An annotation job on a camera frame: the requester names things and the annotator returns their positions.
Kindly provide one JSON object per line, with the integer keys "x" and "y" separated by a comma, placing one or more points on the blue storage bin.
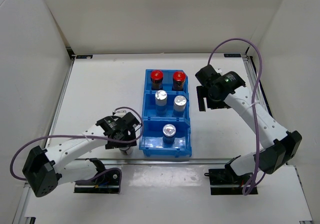
{"x": 152, "y": 144}
{"x": 149, "y": 108}
{"x": 167, "y": 83}

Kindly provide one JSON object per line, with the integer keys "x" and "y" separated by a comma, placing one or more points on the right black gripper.
{"x": 200, "y": 95}

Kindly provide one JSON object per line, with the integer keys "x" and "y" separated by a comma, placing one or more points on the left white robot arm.
{"x": 46, "y": 169}

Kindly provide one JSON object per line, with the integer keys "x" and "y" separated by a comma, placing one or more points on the red-lid sauce jar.
{"x": 156, "y": 78}
{"x": 178, "y": 81}

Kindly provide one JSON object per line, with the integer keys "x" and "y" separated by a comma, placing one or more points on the left blue corner label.
{"x": 84, "y": 57}

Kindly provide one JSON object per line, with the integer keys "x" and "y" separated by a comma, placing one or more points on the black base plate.
{"x": 222, "y": 183}
{"x": 107, "y": 183}

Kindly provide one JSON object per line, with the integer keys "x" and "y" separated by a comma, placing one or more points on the right blue corner label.
{"x": 232, "y": 55}

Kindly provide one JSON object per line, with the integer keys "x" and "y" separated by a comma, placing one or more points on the middle blue storage bin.
{"x": 149, "y": 108}

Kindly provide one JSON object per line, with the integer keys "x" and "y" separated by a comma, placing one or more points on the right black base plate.
{"x": 222, "y": 183}

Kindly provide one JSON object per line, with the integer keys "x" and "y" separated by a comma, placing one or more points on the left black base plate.
{"x": 107, "y": 183}

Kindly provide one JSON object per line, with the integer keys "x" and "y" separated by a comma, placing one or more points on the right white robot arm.
{"x": 277, "y": 145}

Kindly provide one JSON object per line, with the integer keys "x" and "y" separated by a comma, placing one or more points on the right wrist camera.
{"x": 207, "y": 76}

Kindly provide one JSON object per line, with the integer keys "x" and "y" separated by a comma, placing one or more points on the far blue storage bin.
{"x": 167, "y": 83}

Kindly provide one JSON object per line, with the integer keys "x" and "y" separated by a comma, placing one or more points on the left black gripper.
{"x": 113, "y": 143}

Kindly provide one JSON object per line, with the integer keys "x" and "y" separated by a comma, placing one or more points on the blue corner label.
{"x": 232, "y": 55}
{"x": 84, "y": 57}

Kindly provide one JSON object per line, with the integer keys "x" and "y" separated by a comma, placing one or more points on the near blue storage bin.
{"x": 152, "y": 144}

